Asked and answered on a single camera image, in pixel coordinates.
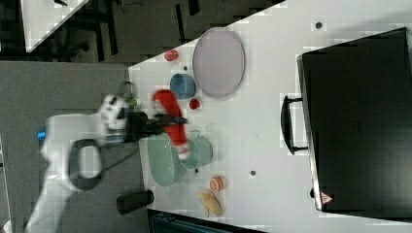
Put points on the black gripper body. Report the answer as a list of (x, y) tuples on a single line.
[(136, 126)]

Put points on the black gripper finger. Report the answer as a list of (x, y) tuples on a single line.
[(155, 131), (169, 120)]

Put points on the red ketchup bottle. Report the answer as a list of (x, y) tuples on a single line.
[(169, 114)]

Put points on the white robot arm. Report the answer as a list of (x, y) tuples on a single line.
[(72, 148)]

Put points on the green marker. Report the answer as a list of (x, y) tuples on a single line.
[(135, 102)]

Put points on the red strawberry near bowl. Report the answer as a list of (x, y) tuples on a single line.
[(194, 104)]

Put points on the blue bowl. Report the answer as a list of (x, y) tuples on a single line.
[(183, 86)]

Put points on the green mug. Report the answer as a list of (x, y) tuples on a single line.
[(201, 151)]

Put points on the red strawberry near edge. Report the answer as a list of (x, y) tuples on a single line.
[(171, 55)]

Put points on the grey round plate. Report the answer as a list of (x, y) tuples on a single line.
[(218, 62)]

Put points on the orange slice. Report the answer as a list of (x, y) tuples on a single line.
[(216, 183)]

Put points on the white background table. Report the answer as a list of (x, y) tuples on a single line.
[(40, 18)]

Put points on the black toaster oven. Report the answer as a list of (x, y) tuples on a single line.
[(356, 100)]

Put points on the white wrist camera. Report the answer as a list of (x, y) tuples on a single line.
[(113, 112)]

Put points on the black cylinder post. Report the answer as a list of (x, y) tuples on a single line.
[(131, 202)]

